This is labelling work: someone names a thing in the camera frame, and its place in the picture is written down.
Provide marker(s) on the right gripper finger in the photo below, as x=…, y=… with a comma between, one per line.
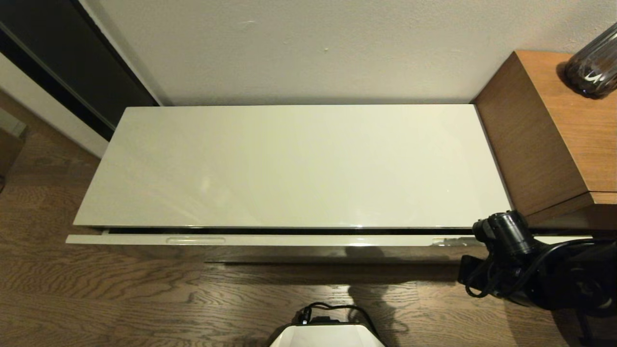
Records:
x=450, y=239
x=455, y=244

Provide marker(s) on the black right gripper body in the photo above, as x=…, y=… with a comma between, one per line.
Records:
x=475, y=272

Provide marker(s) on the glossy white drawer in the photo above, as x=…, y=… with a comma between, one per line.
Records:
x=289, y=240

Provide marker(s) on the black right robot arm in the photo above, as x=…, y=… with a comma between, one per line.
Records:
x=554, y=274

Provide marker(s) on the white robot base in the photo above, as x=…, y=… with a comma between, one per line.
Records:
x=328, y=337

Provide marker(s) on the brown wooden side cabinet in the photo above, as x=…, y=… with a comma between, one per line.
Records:
x=535, y=144

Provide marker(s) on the glossy white cabinet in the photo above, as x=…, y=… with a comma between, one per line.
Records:
x=289, y=164

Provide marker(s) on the dark ribbed glass vase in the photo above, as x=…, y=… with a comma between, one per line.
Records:
x=595, y=67

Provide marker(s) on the black door panel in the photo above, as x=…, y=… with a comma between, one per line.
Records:
x=72, y=58

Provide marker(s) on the white door frame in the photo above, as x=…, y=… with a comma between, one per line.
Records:
x=48, y=103

